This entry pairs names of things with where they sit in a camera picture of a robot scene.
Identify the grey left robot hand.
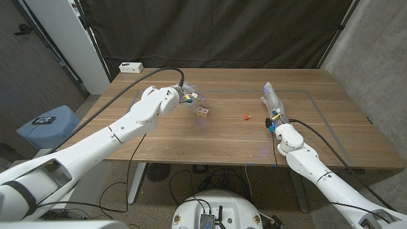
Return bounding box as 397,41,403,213
174,81,206,114

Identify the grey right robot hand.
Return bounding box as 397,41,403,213
260,81,290,127

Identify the black backdrop curtain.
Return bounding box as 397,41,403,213
74,0,362,80

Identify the white power strip box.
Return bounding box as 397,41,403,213
118,62,144,74

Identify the black round floor fan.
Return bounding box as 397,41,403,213
146,163,172,184

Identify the black backdrop stand pole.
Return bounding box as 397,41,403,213
317,0,362,69
73,0,113,83

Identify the grey table leg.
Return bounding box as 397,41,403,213
289,170,310,213

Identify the white table leg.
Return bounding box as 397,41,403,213
127,162,148,205

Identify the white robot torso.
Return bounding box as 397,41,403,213
171,190,264,229

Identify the small grey finned box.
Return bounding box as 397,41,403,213
199,213,216,229

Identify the blue stool with phone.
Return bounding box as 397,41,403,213
16,105,81,150

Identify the black phone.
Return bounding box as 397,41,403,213
32,116,57,125

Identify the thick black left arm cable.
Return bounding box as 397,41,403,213
47,67,186,156

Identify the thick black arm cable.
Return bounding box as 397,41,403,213
47,67,186,156
287,118,398,212

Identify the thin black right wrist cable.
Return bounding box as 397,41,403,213
271,132,390,223

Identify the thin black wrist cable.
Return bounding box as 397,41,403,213
36,133,148,213
271,132,390,223

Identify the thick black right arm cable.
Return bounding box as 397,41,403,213
287,118,398,212

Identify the black floor cable bundle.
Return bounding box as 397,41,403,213
168,165,252,207

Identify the thin black left wrist cable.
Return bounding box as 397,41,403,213
36,133,148,213

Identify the white wall panel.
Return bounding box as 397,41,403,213
24,0,111,95

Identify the black door handle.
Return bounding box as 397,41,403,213
13,23,34,36

